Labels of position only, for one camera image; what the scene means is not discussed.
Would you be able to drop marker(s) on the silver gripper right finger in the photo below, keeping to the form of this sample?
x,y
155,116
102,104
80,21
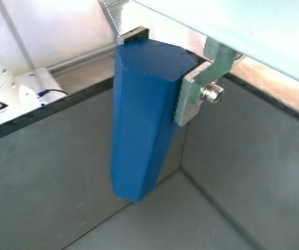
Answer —
x,y
199,87

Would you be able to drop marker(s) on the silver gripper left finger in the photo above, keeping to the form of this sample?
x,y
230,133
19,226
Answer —
x,y
116,11

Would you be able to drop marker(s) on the blue hexagonal prism block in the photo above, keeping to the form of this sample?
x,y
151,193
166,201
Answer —
x,y
149,71

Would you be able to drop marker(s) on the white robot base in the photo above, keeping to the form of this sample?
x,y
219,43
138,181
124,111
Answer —
x,y
27,92

